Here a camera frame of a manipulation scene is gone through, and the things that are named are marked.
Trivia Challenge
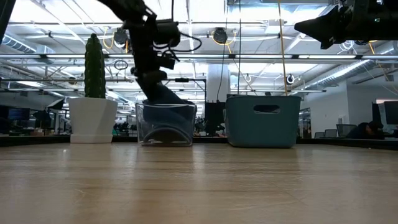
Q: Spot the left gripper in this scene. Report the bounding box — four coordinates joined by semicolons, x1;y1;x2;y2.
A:
129;21;169;105

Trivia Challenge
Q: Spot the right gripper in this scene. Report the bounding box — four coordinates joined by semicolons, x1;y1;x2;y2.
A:
294;0;368;50

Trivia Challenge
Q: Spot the clear plastic bin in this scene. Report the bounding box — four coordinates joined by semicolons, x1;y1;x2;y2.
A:
135;102;198;147

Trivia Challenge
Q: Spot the green cactus plant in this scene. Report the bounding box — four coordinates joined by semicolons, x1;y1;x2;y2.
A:
83;33;107;100

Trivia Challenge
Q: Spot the black perforated computer case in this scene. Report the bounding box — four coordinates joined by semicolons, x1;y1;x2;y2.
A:
203;93;245;138

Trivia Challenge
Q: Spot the white hexagonal plant pot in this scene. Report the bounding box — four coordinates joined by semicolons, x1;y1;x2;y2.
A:
68;97;119;144

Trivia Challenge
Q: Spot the long ceiling light strip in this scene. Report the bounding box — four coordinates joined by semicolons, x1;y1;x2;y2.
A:
0;53;398;60

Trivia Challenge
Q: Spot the black computer monitor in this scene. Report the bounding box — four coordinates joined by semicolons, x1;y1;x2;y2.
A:
384;101;398;126
371;102;382;122
7;107;32;122

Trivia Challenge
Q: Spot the black mesh office chair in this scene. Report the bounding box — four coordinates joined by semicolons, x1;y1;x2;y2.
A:
335;123;358;138

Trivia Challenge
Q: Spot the person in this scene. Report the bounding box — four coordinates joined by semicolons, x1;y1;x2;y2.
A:
346;121;386;140

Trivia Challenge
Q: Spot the teal plastic bin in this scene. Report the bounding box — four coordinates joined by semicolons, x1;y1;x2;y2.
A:
224;95;302;149

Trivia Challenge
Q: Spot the black camera gantry frame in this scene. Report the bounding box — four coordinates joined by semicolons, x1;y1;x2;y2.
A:
166;77;208;106

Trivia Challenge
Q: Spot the silver ventilation duct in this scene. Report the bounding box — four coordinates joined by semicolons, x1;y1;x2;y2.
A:
0;30;57;55
303;43;398;91

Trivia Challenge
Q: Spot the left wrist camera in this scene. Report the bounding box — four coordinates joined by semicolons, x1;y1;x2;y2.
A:
154;19;182;48

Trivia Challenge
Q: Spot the black ceiling cable reel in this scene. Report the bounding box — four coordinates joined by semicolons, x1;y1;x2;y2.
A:
113;27;131;48
212;27;229;45

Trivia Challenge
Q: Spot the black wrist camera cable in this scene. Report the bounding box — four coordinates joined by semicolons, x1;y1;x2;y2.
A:
155;29;203;63

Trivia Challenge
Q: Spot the black hanging cable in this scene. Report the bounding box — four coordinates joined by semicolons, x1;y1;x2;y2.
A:
216;18;229;103

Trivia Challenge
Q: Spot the black aluminium table frame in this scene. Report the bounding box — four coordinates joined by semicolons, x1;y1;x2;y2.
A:
0;134;398;152

